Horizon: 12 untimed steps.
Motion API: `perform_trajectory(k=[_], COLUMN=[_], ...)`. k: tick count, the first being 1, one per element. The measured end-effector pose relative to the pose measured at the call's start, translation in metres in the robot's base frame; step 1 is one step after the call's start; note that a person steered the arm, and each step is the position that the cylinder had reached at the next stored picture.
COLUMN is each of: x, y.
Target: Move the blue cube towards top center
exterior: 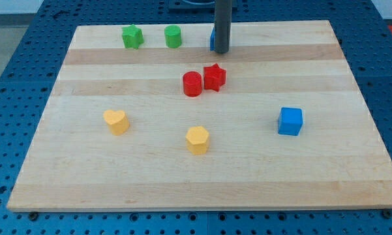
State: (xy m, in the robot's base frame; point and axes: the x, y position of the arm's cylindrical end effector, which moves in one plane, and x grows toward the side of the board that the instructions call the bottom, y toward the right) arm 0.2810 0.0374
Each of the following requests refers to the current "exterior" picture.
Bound yellow hexagon block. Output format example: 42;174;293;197
185;126;210;155

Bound yellow heart block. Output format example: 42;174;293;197
103;110;130;136

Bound red cylinder block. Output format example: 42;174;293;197
183;71;202;97

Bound blue block behind rod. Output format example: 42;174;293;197
209;28;215;51

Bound green cylinder block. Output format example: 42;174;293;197
164;25;182;48

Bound green star block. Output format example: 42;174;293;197
122;24;144;49

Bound red star block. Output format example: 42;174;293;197
204;63;226;92

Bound light wooden board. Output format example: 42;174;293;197
7;20;392;212

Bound blue cube block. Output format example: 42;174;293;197
278;107;303;136

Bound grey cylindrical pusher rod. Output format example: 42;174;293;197
214;0;232;54

